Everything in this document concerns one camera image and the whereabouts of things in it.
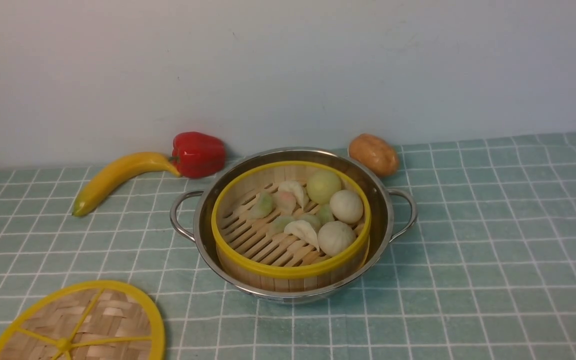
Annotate bamboo steamer basket yellow rim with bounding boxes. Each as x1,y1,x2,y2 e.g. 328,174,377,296
210,161,372,292

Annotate woven bamboo steamer lid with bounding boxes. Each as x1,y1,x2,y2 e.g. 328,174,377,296
0,280,166,360

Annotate white dumpling upper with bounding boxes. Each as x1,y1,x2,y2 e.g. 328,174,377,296
278,180,310,209

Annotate white dumpling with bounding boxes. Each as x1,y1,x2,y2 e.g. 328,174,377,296
283,219,320,251
278,180,310,209

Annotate pink dumpling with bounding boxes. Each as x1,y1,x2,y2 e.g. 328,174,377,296
272,190,297,215

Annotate yellow-green round bun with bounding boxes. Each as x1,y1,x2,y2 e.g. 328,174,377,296
306,170,344,205

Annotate green dumpling lower left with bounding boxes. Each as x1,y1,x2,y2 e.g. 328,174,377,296
265,215,295,238

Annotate white dumpling lower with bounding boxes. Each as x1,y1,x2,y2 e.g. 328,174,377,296
283,219,320,251

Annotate white round bun upper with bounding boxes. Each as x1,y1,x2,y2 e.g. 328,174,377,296
329,189,364,224

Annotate white round bun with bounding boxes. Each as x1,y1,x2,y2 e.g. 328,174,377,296
329,189,364,224
317,221,357,256

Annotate white round bun lower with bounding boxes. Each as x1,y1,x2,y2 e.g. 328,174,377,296
317,221,357,256

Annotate brown potato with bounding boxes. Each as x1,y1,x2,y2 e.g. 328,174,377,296
348,133,400,178

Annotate red bell pepper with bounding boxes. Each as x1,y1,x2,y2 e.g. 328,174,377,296
170,131,227,179

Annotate yellow plastic banana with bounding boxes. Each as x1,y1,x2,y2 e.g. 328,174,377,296
71,152,181,217

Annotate green checkered tablecloth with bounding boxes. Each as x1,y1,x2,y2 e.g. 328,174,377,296
0,133,576,360

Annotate stainless steel two-handled pot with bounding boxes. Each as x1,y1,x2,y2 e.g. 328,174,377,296
169,146,418,305

